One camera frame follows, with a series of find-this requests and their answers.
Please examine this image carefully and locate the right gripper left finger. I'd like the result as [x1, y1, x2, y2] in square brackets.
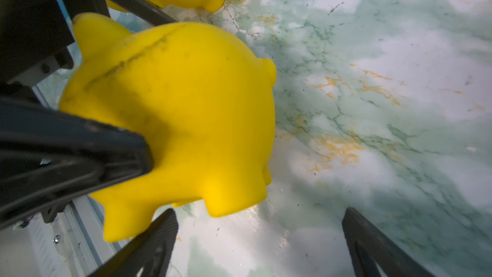
[91, 209, 179, 276]

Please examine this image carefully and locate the yellow piggy bank back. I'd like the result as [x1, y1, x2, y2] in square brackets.
[59, 13, 276, 242]

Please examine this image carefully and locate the aluminium front rail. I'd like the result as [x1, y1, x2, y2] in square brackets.
[1, 196, 129, 276]

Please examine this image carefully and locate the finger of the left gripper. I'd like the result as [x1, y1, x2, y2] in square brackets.
[1, 98, 154, 228]

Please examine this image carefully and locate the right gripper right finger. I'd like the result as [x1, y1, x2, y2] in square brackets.
[342, 207, 433, 277]

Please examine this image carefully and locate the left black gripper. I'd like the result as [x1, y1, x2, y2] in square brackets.
[1, 0, 175, 83]

